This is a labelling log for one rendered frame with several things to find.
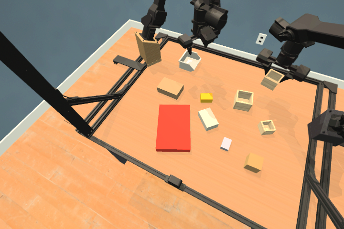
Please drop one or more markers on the red flat rectangular block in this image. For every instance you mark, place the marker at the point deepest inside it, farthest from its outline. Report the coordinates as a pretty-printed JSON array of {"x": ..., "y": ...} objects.
[{"x": 173, "y": 132}]

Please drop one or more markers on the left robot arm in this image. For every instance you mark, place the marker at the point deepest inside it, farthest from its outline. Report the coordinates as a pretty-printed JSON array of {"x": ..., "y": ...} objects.
[{"x": 206, "y": 11}]

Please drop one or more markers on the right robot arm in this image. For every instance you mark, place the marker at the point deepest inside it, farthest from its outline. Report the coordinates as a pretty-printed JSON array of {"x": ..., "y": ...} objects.
[{"x": 304, "y": 32}]

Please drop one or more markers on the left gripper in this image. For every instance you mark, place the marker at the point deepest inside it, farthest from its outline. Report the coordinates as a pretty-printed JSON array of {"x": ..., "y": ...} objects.
[{"x": 187, "y": 41}]

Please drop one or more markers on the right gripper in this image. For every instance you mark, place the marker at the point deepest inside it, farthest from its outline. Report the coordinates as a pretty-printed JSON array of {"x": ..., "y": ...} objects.
[{"x": 285, "y": 61}]

